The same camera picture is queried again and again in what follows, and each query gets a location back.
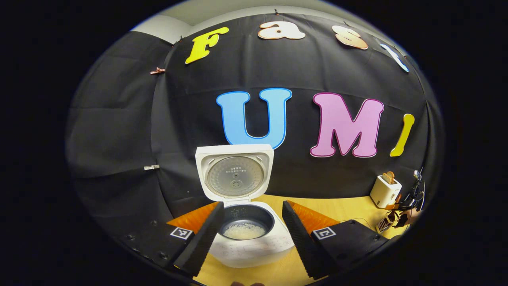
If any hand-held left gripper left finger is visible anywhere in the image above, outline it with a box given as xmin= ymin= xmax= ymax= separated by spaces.
xmin=115 ymin=201 xmax=225 ymax=278

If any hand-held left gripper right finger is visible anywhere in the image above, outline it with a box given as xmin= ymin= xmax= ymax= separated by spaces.
xmin=282 ymin=200 xmax=390 ymax=280

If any brown wooden spoon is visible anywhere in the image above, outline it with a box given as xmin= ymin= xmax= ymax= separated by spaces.
xmin=389 ymin=193 xmax=402 ymax=223

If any wire chopstick holder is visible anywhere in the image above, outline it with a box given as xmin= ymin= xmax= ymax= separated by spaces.
xmin=375 ymin=216 xmax=393 ymax=233

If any white rice heap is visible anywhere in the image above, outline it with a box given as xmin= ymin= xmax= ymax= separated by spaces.
xmin=223 ymin=223 xmax=266 ymax=240

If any white rice cooker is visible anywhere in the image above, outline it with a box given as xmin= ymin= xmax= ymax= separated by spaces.
xmin=195 ymin=144 xmax=295 ymax=268

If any white toaster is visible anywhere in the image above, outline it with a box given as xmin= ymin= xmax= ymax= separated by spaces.
xmin=370 ymin=175 xmax=402 ymax=209

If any dark grey inner pot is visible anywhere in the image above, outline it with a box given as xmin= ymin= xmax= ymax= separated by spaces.
xmin=218 ymin=204 xmax=275 ymax=240

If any black backdrop cloth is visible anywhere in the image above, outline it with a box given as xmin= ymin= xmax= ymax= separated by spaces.
xmin=65 ymin=14 xmax=445 ymax=247

